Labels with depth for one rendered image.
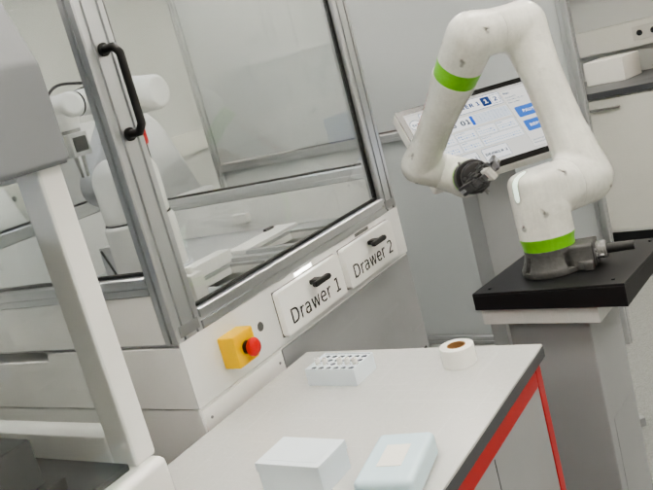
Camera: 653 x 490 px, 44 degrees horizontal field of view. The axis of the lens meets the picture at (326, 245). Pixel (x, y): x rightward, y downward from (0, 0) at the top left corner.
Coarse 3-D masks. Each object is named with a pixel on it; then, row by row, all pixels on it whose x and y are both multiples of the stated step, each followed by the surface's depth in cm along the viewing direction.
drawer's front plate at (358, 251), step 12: (372, 228) 228; (384, 228) 232; (360, 240) 220; (384, 240) 231; (348, 252) 214; (360, 252) 219; (372, 252) 225; (384, 252) 231; (396, 252) 237; (348, 264) 214; (360, 264) 219; (384, 264) 230; (348, 276) 214; (360, 276) 218; (348, 288) 215
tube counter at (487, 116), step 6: (498, 108) 266; (504, 108) 266; (474, 114) 264; (480, 114) 264; (486, 114) 264; (492, 114) 264; (498, 114) 265; (504, 114) 265; (510, 114) 265; (462, 120) 262; (468, 120) 262; (474, 120) 263; (480, 120) 263; (486, 120) 263; (492, 120) 263; (462, 126) 261; (468, 126) 261
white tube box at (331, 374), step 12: (360, 360) 170; (372, 360) 171; (312, 372) 170; (324, 372) 169; (336, 372) 167; (348, 372) 165; (360, 372) 166; (312, 384) 171; (324, 384) 170; (336, 384) 168; (348, 384) 166
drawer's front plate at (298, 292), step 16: (336, 256) 209; (304, 272) 199; (320, 272) 202; (336, 272) 209; (288, 288) 190; (304, 288) 196; (320, 288) 201; (336, 288) 208; (288, 304) 190; (304, 304) 195; (320, 304) 201; (288, 320) 189; (304, 320) 194
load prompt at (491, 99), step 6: (480, 96) 268; (486, 96) 268; (492, 96) 268; (498, 96) 268; (468, 102) 266; (474, 102) 266; (480, 102) 267; (486, 102) 267; (492, 102) 267; (498, 102) 267; (468, 108) 265; (474, 108) 265; (480, 108) 265; (420, 114) 262; (462, 114) 264
